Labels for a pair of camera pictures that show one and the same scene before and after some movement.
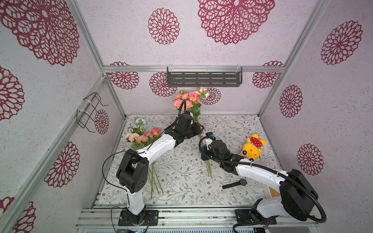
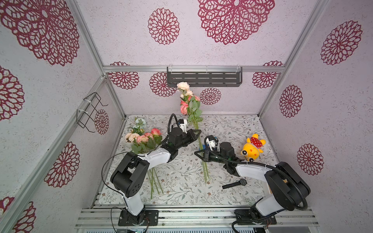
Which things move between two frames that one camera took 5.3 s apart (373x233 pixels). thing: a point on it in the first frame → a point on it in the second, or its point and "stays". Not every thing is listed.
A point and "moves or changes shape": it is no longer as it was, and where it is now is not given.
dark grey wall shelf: x=202 y=79 stays
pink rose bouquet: x=139 y=136 stays
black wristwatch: x=242 y=181 stays
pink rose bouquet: x=192 y=100 moves or changes shape
